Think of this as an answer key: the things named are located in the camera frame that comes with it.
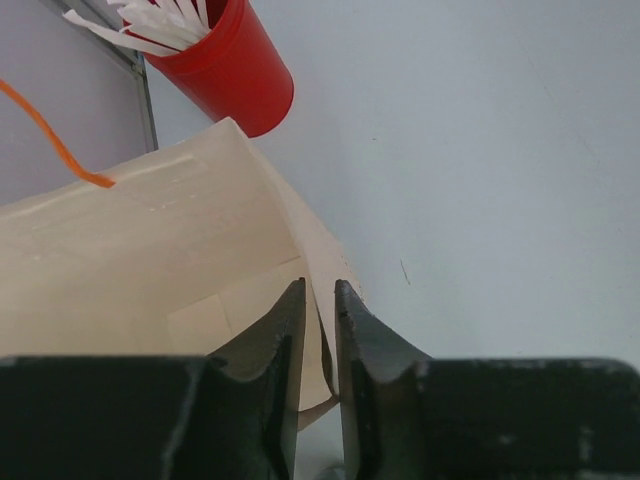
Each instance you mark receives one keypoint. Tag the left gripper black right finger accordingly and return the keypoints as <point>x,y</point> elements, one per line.
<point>407,415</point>

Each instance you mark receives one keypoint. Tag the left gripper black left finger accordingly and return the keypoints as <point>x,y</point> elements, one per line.
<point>231,414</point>

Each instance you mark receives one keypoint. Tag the white paper takeout bag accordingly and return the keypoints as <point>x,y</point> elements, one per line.
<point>175,252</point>

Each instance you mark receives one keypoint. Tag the red plastic cup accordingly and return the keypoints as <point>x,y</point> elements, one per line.
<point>235,71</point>

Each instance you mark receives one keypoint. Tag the wrapped white straw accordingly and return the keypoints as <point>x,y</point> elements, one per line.
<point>201,8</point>
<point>141,5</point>
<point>183,14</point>
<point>155,25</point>
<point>119,39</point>

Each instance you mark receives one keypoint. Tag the aluminium frame post left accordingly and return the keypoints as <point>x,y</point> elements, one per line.
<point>132,62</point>

